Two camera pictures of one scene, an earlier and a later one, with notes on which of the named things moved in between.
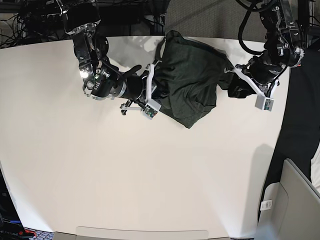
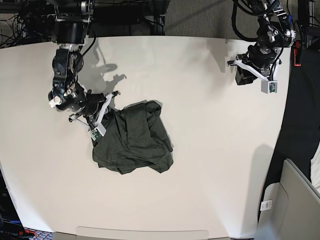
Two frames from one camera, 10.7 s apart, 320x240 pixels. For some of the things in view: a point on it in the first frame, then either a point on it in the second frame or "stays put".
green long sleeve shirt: (187, 75) to (136, 137)
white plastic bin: (290, 209) stays put
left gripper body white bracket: (262, 101) to (268, 86)
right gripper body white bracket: (152, 105) to (97, 126)
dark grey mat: (300, 137) stays put
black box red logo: (11, 228) stays put
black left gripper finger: (240, 88) to (243, 76)
